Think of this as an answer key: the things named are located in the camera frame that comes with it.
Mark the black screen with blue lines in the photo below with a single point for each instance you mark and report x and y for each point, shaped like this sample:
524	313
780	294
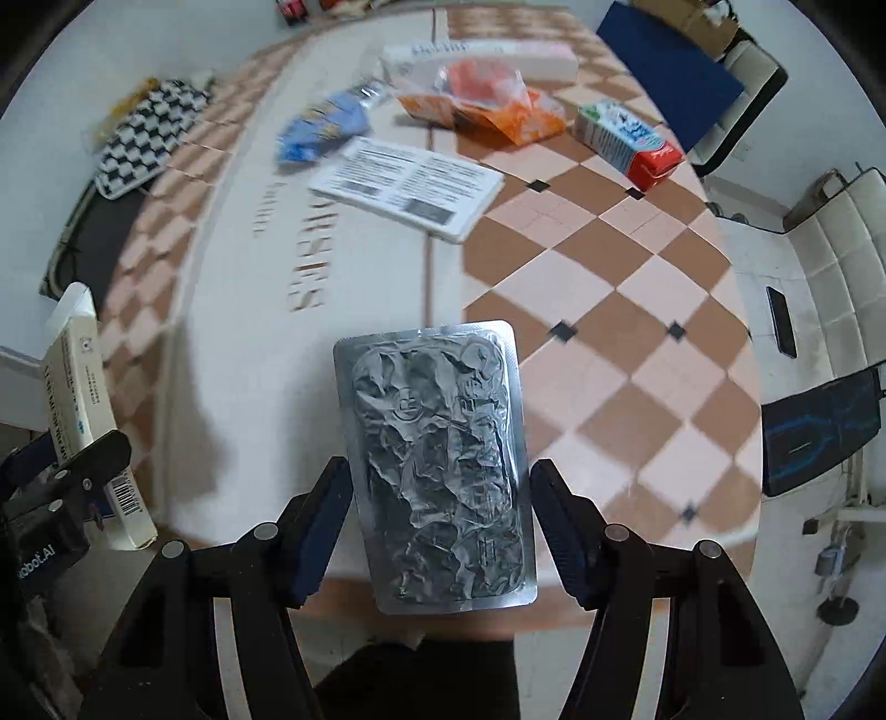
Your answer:
817	433

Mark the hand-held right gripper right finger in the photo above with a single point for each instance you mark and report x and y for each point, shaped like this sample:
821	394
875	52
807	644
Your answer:
562	536

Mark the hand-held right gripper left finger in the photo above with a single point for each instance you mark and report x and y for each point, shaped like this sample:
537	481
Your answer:
320	533

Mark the orange plastic snack bag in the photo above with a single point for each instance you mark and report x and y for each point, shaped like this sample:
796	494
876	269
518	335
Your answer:
484	100

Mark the black white checkered cloth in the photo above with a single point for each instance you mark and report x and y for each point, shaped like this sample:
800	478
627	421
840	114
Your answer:
142	135

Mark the blue snack wrapper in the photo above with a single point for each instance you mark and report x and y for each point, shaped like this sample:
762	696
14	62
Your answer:
325	124

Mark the checkered tablecloth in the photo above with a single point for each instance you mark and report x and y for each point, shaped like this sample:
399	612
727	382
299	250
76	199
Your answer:
443	291

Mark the white printed leaflet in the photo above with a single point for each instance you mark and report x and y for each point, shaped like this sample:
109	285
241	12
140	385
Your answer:
408	183

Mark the long white pink box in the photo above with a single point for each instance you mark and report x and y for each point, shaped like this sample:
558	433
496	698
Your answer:
477	57

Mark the white red milk carton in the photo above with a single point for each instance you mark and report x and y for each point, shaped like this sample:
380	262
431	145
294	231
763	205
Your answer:
626	142

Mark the white bench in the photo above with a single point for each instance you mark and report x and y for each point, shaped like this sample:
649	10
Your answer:
827	242

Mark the black smartphone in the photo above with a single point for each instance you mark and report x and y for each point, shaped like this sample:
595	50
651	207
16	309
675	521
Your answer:
782	321

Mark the silver foil blister pack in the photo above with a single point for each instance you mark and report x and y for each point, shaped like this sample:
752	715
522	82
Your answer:
436	471

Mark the white medicine box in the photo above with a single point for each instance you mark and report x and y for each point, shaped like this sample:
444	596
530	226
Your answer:
86	415

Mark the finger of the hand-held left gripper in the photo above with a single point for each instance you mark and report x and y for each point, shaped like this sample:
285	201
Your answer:
90	453

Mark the person's dark trouser leg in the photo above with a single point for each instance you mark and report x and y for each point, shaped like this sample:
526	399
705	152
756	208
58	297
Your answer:
419	682

